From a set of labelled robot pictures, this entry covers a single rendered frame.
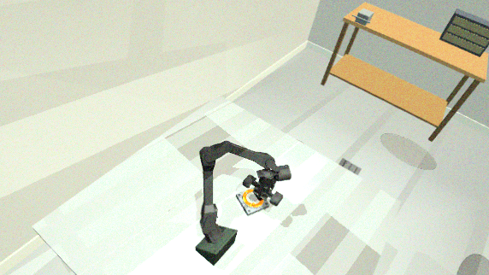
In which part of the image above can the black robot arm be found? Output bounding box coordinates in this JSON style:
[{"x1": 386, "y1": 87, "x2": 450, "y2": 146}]
[{"x1": 199, "y1": 141, "x2": 292, "y2": 244}]

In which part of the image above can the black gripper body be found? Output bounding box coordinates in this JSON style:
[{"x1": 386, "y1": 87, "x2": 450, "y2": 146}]
[{"x1": 243, "y1": 175, "x2": 284, "y2": 207}]

